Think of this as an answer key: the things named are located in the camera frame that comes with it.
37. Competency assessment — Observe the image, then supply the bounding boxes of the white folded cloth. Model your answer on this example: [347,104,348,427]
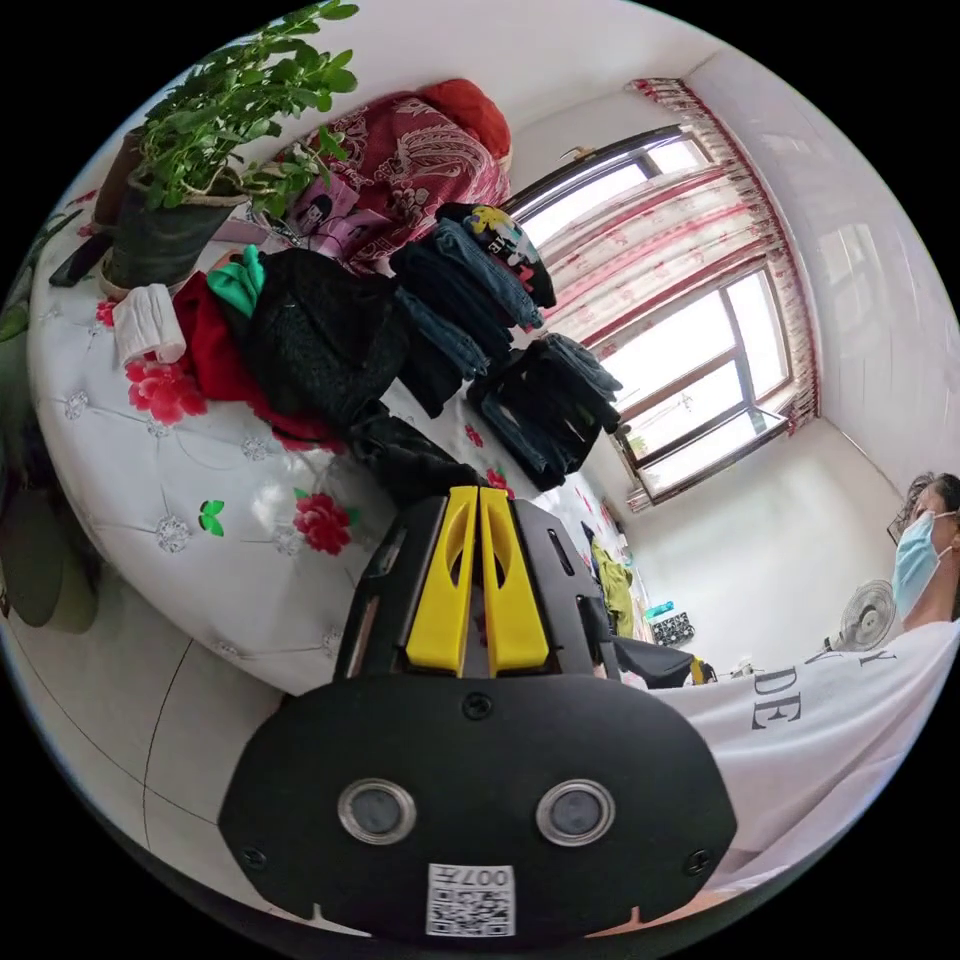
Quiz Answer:
[114,283,187,369]

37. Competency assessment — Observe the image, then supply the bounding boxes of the red and white curtain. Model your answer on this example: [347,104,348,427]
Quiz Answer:
[536,77,820,513]

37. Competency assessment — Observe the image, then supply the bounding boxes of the white standing fan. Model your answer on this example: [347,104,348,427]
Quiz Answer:
[823,577,898,655]

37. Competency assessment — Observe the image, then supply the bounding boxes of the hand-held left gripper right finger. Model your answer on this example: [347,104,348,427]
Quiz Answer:
[480,487,550,672]

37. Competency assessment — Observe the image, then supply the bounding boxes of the bed with floral white sheet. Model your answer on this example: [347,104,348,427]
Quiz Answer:
[28,187,654,699]

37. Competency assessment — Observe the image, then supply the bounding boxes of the black pants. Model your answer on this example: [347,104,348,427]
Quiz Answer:
[350,414,490,508]

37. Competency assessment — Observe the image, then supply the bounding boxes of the red patterned rolled blanket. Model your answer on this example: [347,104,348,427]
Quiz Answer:
[275,93,513,275]

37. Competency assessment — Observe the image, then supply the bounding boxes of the window with brown frame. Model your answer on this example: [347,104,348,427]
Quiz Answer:
[508,125,798,498]

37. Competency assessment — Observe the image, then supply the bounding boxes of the pile of folded clothes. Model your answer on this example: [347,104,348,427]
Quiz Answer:
[389,202,558,421]
[466,333,625,494]

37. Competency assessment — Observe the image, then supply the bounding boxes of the olive green garment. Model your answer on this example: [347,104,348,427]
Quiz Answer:
[590,538,637,640]

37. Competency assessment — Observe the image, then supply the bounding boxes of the green plant in dark pot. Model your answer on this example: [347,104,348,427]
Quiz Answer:
[97,0,363,303]

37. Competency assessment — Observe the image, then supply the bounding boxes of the pile of unfolded clothes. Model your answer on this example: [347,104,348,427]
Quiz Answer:
[172,245,410,453]

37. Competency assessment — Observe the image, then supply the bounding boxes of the person's body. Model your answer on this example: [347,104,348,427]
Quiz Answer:
[644,472,960,895]

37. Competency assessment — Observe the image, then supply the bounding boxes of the pink printed bag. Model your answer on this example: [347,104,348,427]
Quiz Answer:
[290,176,393,258]

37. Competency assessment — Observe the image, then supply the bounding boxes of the orange-red pillow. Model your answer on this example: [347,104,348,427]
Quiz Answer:
[418,78,513,160]

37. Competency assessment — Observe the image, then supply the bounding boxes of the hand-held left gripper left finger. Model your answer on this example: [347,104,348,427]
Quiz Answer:
[405,485,479,670]

